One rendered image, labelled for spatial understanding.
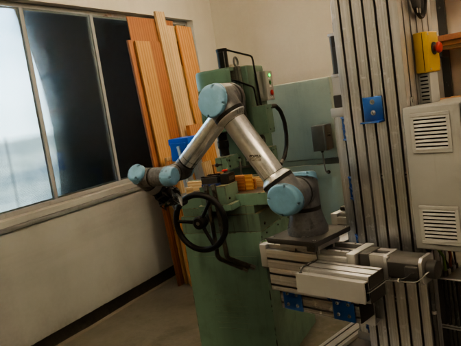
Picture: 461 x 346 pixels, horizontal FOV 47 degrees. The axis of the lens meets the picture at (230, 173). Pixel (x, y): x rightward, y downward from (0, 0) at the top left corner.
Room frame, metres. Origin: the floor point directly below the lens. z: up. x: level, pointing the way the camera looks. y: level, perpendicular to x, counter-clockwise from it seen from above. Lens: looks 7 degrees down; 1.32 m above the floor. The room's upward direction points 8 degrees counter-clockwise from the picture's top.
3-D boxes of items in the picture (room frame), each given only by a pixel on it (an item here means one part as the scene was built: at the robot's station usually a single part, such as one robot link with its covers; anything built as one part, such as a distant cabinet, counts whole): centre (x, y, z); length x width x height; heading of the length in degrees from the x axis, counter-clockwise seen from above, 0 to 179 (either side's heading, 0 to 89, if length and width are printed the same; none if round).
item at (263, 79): (2.93, -0.26, 1.40); 0.10 x 0.06 x 0.16; 153
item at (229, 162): (2.73, 0.00, 1.03); 0.14 x 0.07 x 0.09; 153
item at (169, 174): (2.05, 0.25, 1.09); 0.11 x 0.11 x 0.08; 62
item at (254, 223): (2.82, -0.04, 0.76); 0.57 x 0.45 x 0.09; 153
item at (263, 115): (2.83, -0.22, 1.23); 0.09 x 0.08 x 0.15; 153
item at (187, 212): (2.66, 0.04, 0.82); 0.40 x 0.21 x 0.04; 63
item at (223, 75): (2.71, 0.02, 1.35); 0.18 x 0.18 x 0.31
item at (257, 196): (2.59, 0.03, 0.87); 0.61 x 0.30 x 0.06; 63
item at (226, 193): (2.52, 0.07, 0.92); 0.15 x 0.13 x 0.09; 63
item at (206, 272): (2.82, -0.04, 0.36); 0.58 x 0.45 x 0.71; 153
